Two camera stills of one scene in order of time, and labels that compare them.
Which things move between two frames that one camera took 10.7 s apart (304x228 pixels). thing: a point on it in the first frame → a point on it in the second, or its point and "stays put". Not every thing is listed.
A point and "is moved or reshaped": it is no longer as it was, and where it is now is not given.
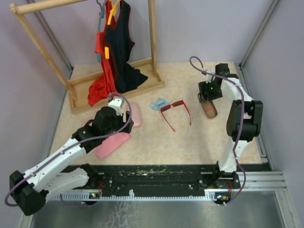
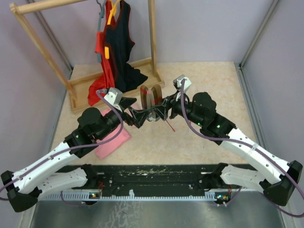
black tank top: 119,42 stays put
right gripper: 203,87 → 170,102
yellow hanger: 113,13 stays put
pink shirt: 110,144 stays put
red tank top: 107,85 stays put
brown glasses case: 209,109 is moved or reshaped
